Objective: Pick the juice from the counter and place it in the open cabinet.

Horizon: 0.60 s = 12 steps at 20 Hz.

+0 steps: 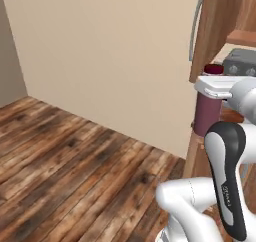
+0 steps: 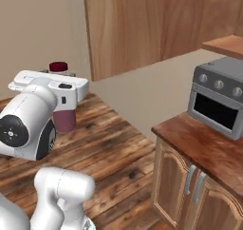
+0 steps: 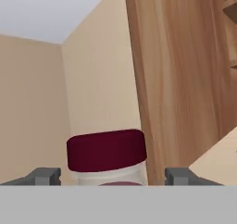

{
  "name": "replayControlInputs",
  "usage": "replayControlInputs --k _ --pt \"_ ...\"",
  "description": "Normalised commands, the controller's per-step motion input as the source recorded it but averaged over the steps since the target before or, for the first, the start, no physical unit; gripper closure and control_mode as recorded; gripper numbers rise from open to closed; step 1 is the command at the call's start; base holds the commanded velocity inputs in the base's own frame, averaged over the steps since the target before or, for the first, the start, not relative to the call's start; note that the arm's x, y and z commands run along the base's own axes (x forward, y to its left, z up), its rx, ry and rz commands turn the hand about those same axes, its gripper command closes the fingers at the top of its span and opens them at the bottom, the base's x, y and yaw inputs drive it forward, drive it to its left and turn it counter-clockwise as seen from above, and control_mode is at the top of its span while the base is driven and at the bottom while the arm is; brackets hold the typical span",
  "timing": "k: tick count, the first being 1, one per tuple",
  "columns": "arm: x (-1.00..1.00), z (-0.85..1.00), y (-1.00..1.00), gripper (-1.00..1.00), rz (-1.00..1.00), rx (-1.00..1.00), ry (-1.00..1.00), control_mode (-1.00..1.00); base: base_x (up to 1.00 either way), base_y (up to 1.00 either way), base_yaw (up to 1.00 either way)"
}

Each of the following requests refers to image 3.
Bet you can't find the wooden cabinet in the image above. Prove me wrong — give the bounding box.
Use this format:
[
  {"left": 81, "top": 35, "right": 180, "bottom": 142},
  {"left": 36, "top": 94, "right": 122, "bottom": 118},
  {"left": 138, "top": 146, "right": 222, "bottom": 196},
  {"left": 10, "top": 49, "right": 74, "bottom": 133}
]
[{"left": 123, "top": 0, "right": 237, "bottom": 186}]

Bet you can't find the white bottle with maroon cap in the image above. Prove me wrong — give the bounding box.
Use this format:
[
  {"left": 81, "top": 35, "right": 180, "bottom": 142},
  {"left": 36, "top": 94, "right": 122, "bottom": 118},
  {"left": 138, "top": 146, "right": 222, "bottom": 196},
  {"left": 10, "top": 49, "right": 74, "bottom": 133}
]
[{"left": 66, "top": 129, "right": 148, "bottom": 187}]

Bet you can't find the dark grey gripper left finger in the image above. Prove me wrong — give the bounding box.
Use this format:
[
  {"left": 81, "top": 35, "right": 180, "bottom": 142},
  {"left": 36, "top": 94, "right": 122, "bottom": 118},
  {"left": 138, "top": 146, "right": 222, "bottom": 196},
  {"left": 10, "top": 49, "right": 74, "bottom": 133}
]
[{"left": 0, "top": 167, "right": 62, "bottom": 186}]

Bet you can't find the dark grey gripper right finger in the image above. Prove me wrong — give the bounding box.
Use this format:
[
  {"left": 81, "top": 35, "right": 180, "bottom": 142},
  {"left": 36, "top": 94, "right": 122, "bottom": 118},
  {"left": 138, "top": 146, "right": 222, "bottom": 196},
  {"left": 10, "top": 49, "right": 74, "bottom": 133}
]
[{"left": 164, "top": 167, "right": 224, "bottom": 186}]

